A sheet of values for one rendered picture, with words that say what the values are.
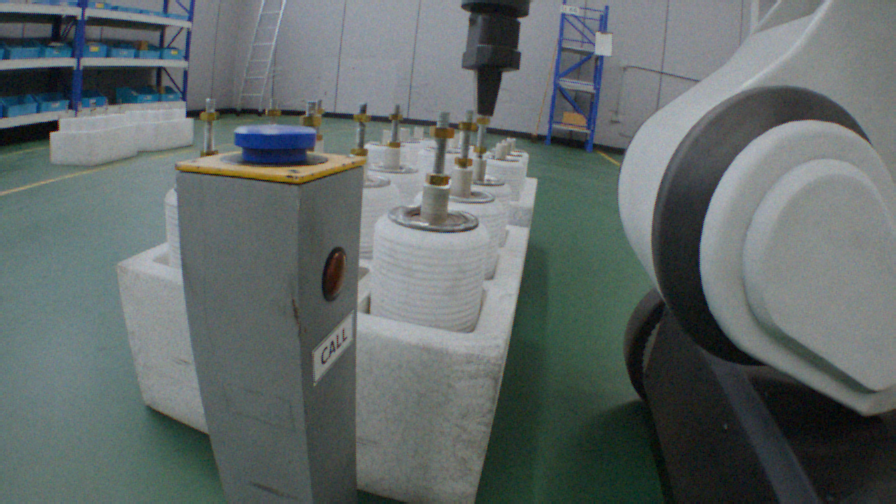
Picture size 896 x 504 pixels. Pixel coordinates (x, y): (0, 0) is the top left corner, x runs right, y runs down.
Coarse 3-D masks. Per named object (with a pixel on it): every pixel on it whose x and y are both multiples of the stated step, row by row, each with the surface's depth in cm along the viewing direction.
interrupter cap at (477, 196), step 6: (474, 192) 51; (480, 192) 50; (486, 192) 51; (450, 198) 46; (456, 198) 46; (462, 198) 46; (468, 198) 47; (474, 198) 47; (480, 198) 47; (486, 198) 48; (492, 198) 48
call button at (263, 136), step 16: (240, 128) 19; (256, 128) 19; (272, 128) 19; (288, 128) 20; (304, 128) 20; (240, 144) 19; (256, 144) 19; (272, 144) 19; (288, 144) 19; (304, 144) 20; (256, 160) 19; (272, 160) 19; (288, 160) 20
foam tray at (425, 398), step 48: (144, 288) 38; (144, 336) 40; (384, 336) 33; (432, 336) 34; (480, 336) 35; (144, 384) 43; (192, 384) 40; (384, 384) 35; (432, 384) 34; (480, 384) 33; (384, 432) 36; (432, 432) 35; (480, 432) 34; (384, 480) 38; (432, 480) 37
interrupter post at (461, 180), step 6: (456, 168) 47; (468, 168) 48; (456, 174) 48; (462, 174) 47; (468, 174) 48; (456, 180) 48; (462, 180) 48; (468, 180) 48; (450, 186) 49; (456, 186) 48; (462, 186) 48; (468, 186) 48; (450, 192) 49; (456, 192) 48; (462, 192) 48; (468, 192) 48
